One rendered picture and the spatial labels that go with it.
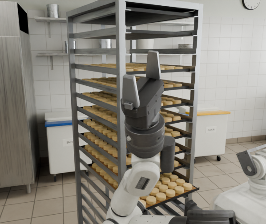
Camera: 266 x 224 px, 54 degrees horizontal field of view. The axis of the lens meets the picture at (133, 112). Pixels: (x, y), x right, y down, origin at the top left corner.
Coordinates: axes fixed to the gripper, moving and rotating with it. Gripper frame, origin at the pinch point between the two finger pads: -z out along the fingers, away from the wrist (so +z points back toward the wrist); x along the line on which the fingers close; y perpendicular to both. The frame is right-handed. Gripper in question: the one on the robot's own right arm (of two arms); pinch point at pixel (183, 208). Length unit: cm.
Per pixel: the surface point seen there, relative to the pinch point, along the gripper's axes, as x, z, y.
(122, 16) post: -86, -17, -23
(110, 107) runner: -46, -32, -21
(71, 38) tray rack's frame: -80, -78, -23
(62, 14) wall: -120, -274, 36
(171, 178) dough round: -1.5, -24.2, 13.1
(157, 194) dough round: -1.6, -15.1, -4.3
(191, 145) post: -22.2, -17.9, 20.9
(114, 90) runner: -55, -28, -21
